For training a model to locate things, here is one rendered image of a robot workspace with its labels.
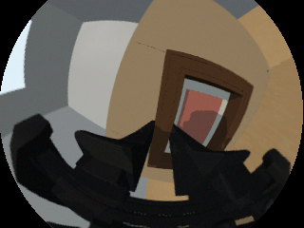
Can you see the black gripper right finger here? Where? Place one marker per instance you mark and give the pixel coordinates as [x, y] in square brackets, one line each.
[193, 162]

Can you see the tan flat board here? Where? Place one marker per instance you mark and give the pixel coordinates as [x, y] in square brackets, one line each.
[199, 27]

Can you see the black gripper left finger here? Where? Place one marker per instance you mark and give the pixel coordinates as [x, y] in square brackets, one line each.
[129, 153]

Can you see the dark brown picture frame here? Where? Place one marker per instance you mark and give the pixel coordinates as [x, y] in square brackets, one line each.
[205, 100]

